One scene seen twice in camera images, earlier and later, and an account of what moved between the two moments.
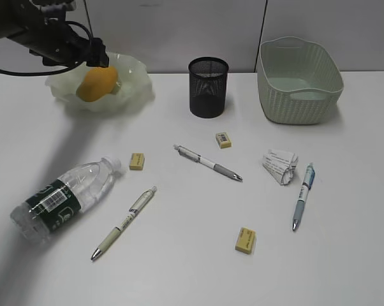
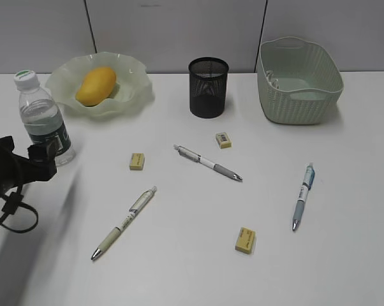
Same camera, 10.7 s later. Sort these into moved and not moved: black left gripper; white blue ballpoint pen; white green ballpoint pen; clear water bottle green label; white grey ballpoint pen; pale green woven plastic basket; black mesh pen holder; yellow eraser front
Moved: clear water bottle green label; black left gripper
Not moved: yellow eraser front; white green ballpoint pen; black mesh pen holder; white grey ballpoint pen; white blue ballpoint pen; pale green woven plastic basket
